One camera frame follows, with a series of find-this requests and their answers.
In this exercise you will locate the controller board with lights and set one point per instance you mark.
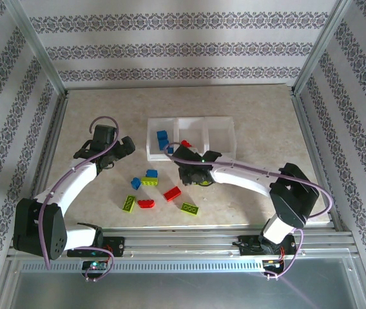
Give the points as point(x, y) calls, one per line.
point(95, 265)
point(273, 263)

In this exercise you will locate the left controller board with lights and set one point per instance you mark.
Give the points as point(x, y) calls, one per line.
point(95, 265)

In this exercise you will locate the aluminium frame post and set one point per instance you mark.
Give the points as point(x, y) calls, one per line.
point(38, 45)
point(322, 45)

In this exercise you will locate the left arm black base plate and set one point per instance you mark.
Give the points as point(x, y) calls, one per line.
point(115, 246)

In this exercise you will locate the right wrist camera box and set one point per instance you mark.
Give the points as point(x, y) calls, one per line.
point(184, 152)

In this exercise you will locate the red curved lego brick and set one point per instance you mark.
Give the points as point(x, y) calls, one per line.
point(146, 204)

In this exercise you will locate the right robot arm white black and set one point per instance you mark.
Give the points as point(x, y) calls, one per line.
point(244, 180)

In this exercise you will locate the right controller board with lights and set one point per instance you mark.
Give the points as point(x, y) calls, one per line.
point(273, 263)

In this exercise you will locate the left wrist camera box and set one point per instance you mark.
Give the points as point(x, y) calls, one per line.
point(104, 133)

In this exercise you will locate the aluminium side rail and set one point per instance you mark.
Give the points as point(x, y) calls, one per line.
point(307, 128)
point(54, 128)

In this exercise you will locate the clear three-compartment plastic container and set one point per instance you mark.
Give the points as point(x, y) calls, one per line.
point(218, 135)

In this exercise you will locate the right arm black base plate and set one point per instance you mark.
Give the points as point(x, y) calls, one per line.
point(249, 248)

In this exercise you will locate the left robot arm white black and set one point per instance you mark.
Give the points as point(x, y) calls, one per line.
point(73, 177)

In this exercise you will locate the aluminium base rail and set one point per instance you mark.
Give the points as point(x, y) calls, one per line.
point(186, 244)

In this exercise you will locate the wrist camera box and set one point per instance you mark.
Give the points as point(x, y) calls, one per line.
point(104, 133)
point(184, 152)

